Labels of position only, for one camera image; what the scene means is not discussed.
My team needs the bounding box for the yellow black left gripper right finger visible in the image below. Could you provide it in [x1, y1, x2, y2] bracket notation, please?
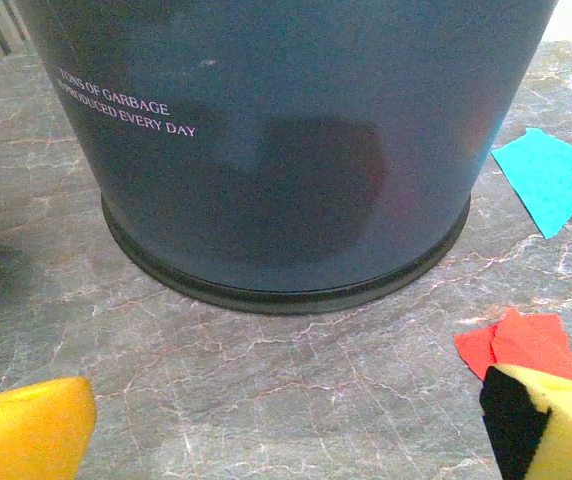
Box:
[479, 363, 572, 480]

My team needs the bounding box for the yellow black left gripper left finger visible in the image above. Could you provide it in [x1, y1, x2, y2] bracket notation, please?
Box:
[0, 376, 98, 480]

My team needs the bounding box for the red paper scrap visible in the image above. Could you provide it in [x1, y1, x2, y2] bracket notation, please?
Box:
[489, 307, 572, 386]
[453, 324, 498, 382]

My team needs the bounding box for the dark blue trash bin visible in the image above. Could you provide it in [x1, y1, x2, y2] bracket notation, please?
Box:
[13, 0, 561, 316]

